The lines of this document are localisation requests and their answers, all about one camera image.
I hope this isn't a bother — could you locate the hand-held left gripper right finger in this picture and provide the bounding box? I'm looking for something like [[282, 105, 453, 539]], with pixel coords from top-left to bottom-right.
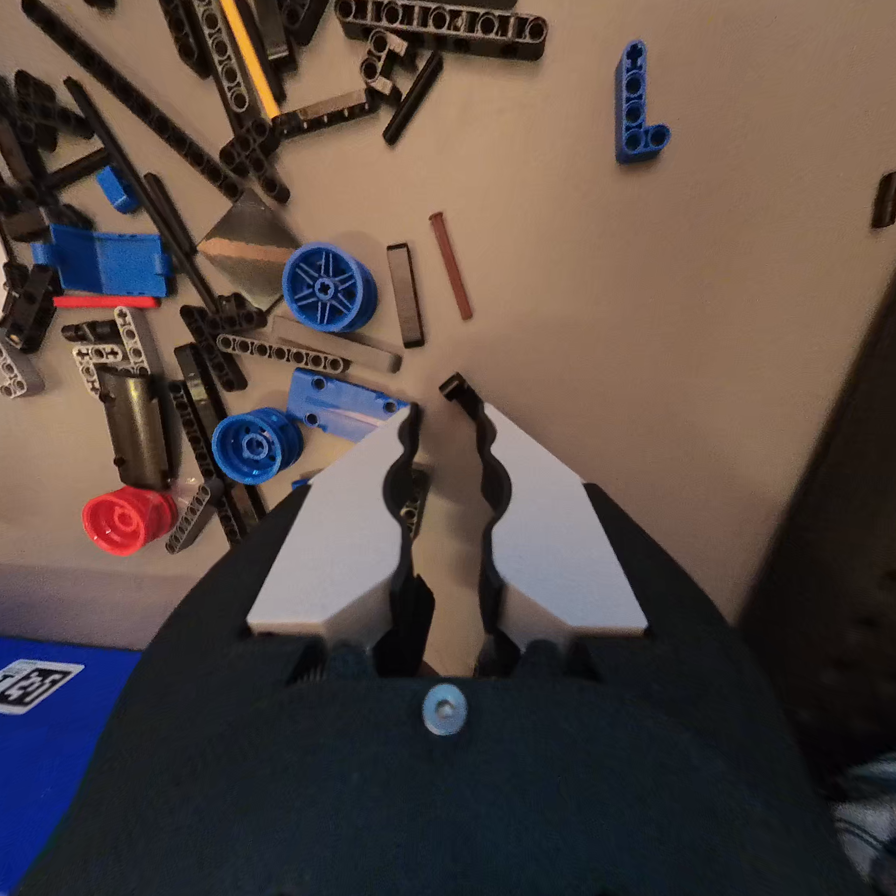
[[465, 399, 649, 648]]

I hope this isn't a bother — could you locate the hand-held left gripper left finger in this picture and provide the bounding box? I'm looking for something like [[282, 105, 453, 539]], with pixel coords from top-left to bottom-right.
[[245, 402, 423, 648]]

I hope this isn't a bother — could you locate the blue small L beam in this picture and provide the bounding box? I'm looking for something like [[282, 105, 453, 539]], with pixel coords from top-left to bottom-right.
[[615, 40, 672, 165]]

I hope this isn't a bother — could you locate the pile of black beams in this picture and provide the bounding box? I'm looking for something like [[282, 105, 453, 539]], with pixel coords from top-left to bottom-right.
[[0, 0, 548, 548]]

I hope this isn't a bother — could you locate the grey desk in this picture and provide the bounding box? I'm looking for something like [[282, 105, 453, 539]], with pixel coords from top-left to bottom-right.
[[0, 0, 896, 648]]

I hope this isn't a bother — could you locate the blue wheel rim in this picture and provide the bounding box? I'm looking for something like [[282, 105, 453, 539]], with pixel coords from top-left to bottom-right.
[[210, 407, 306, 486], [281, 242, 379, 334]]

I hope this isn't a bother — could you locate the blue flat panel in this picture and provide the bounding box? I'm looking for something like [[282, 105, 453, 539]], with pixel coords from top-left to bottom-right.
[[286, 367, 412, 443]]

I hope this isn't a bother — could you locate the dark grey flat bar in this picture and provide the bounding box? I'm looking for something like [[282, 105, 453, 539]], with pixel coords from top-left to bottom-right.
[[269, 315, 404, 375]]

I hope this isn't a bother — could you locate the red wheel rim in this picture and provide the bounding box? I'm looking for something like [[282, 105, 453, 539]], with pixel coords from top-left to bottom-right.
[[82, 488, 180, 557]]

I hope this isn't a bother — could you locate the dark grey thin beam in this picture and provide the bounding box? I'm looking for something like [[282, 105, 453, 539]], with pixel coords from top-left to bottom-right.
[[216, 333, 351, 374]]

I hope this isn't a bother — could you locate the black cylindrical panel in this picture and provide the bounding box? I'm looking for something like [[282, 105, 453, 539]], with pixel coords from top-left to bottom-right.
[[97, 369, 173, 490]]

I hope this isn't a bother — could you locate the black flat tile bar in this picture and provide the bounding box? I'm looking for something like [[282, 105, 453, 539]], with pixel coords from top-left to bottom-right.
[[385, 242, 427, 350]]

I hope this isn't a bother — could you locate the light grey L beam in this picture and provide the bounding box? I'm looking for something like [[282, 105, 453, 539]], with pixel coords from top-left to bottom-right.
[[0, 342, 44, 399], [73, 306, 152, 383]]

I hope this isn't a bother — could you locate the brown axle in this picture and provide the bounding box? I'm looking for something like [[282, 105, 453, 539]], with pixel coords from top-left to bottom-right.
[[427, 211, 474, 322]]

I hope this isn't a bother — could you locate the red axle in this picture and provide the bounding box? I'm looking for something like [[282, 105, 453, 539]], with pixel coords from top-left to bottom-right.
[[52, 294, 161, 309]]

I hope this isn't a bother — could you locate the blue tagged plastic bin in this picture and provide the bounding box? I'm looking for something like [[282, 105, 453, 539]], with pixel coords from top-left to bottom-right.
[[0, 633, 144, 896]]

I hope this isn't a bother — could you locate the blue hinged panel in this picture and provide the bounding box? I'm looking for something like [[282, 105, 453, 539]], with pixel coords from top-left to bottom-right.
[[30, 223, 174, 296]]

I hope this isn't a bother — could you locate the small blue connector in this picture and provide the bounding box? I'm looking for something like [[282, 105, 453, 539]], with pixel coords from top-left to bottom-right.
[[95, 165, 141, 215]]

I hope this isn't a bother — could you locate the short yellow axle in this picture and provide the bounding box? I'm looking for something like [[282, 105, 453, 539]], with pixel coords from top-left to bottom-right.
[[219, 0, 282, 121]]

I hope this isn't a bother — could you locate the medium grey beam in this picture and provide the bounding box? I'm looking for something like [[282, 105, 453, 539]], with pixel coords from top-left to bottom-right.
[[192, 0, 253, 113]]

